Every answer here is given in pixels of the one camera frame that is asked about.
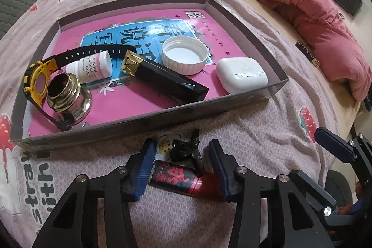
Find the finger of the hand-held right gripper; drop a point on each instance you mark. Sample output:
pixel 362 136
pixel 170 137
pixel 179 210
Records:
pixel 331 143
pixel 314 190

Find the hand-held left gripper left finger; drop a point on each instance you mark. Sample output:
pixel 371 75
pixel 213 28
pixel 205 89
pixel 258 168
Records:
pixel 144 172

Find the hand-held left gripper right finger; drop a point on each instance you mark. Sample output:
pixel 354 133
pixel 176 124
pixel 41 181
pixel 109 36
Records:
pixel 221 169

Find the red and black lighter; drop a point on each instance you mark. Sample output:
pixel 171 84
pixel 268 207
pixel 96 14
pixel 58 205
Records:
pixel 177 179

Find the shallow grey cardboard box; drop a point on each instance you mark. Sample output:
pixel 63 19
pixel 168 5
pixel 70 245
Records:
pixel 151 123

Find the black tube with gold end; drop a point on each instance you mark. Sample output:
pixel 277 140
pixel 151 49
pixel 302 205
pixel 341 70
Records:
pixel 168 79

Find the brass metal lid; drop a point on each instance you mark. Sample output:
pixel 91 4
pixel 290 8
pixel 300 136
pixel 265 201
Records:
pixel 69 97

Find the white ribbed bottle cap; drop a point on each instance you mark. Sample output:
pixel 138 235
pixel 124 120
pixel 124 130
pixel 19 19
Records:
pixel 186 57

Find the small white pill bottle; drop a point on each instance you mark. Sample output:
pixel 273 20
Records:
pixel 91 66

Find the pink strawberry print bed sheet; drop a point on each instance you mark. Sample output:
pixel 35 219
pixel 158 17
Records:
pixel 255 131

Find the pink and blue book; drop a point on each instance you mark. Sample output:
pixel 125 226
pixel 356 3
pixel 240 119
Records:
pixel 139 97

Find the small black and gold packet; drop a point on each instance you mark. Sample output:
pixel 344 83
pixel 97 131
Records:
pixel 308 54

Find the white earbuds case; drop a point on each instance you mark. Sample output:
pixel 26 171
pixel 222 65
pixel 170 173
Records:
pixel 241 75

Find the black and yellow wristwatch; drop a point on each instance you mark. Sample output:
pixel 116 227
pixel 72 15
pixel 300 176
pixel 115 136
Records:
pixel 37 82

